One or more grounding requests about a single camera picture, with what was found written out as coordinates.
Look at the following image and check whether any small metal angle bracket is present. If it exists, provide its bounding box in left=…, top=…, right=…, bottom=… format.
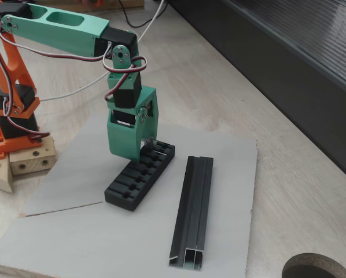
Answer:
left=143, top=136, right=156, bottom=151

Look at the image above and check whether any black slotted holder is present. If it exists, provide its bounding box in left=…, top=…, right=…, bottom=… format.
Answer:
left=104, top=140, right=176, bottom=211

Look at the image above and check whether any pale wooden base block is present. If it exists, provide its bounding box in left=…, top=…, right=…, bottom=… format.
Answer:
left=9, top=134, right=57, bottom=176

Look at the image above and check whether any grey plywood board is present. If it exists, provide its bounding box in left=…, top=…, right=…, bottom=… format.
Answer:
left=0, top=113, right=258, bottom=278

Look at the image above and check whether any white USB cable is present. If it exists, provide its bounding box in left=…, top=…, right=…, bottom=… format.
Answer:
left=41, top=0, right=168, bottom=101

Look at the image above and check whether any thin black power cable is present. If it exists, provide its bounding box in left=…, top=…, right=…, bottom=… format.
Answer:
left=117, top=0, right=162, bottom=28

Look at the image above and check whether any servo wire bundle along forearm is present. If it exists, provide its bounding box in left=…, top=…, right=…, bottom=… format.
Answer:
left=0, top=14, right=113, bottom=62

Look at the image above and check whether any servo wire bundle at base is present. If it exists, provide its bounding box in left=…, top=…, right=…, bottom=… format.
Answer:
left=0, top=28, right=51, bottom=143

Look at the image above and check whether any dark aluminium profile rail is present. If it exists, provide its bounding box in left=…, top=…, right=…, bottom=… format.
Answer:
left=168, top=155, right=214, bottom=272

